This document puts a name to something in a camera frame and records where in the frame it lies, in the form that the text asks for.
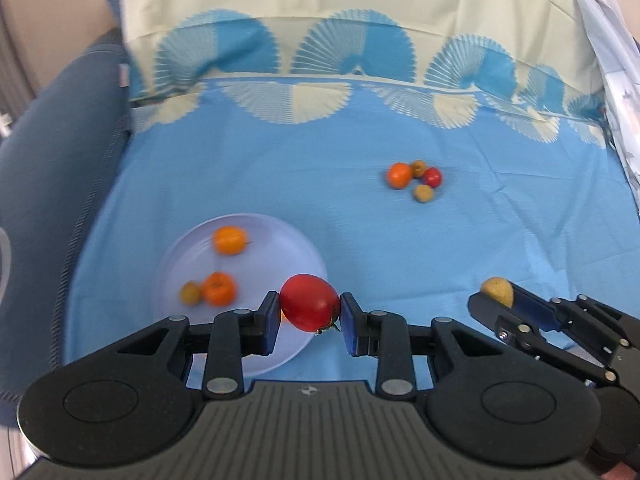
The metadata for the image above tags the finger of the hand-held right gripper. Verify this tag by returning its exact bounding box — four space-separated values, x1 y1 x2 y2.
469 294 621 387
512 285 640 351

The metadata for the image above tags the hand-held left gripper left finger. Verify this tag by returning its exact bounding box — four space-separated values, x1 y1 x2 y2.
107 291 281 401

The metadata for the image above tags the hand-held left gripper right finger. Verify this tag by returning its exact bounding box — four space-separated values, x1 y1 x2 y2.
340 292 508 401

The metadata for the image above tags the small yellow longan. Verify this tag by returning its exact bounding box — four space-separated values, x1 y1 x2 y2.
480 277 515 309

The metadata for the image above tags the red tomato with green calyx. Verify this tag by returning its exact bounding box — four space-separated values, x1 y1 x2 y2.
279 273 342 334

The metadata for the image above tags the orange tangerine with green calyx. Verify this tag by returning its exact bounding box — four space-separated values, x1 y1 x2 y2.
202 272 237 307

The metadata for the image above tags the light blue plastic plate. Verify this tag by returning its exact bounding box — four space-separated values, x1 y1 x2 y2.
156 214 329 376

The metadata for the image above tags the orange tangerine with stem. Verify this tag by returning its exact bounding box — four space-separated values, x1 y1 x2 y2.
213 226 251 256

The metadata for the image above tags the blue fan-print bed sheet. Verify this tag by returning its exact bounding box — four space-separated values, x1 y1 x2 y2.
62 0 640 396

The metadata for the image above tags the pale printed cloth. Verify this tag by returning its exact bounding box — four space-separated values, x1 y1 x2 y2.
565 0 640 206

